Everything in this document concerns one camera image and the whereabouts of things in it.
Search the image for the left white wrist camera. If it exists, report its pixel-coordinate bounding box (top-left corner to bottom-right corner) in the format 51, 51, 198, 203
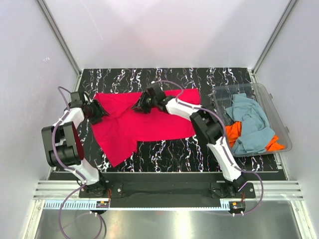
83, 92, 92, 104

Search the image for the aluminium frame post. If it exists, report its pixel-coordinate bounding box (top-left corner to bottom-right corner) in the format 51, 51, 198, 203
36, 0, 83, 77
251, 0, 299, 76

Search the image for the pink red t shirt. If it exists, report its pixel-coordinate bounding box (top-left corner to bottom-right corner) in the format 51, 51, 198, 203
92, 92, 195, 167

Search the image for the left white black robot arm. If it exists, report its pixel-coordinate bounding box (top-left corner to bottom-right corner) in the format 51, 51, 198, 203
41, 91, 109, 197

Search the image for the grey blue t shirt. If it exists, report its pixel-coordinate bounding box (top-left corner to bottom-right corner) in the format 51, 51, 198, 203
225, 94, 276, 154

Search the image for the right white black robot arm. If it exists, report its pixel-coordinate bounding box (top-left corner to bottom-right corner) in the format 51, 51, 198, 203
132, 83, 247, 198

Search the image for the left orange connector block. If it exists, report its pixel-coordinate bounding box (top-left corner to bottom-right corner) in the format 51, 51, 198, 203
96, 201, 110, 209

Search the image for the clear plastic bin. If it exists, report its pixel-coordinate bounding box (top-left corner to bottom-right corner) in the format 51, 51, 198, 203
213, 83, 292, 157

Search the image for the black marble pattern mat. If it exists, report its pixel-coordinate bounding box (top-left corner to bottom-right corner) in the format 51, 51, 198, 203
53, 67, 279, 173

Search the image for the right aluminium frame post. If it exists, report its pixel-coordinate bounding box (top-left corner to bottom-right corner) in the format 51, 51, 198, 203
251, 0, 299, 76

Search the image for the left aluminium frame post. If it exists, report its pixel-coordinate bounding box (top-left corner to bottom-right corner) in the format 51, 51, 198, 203
36, 0, 83, 77

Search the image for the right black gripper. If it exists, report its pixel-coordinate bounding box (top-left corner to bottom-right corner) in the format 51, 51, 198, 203
131, 92, 157, 115

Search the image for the orange t shirt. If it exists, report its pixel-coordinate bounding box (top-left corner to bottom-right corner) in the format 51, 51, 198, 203
226, 121, 285, 154

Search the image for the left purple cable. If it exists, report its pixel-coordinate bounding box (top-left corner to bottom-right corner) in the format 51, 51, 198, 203
51, 86, 107, 239

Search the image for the aluminium rail crossbar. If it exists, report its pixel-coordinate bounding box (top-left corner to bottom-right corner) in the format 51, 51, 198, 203
34, 180, 303, 201

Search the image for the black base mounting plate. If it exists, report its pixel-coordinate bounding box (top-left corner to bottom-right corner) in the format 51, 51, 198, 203
48, 171, 286, 209

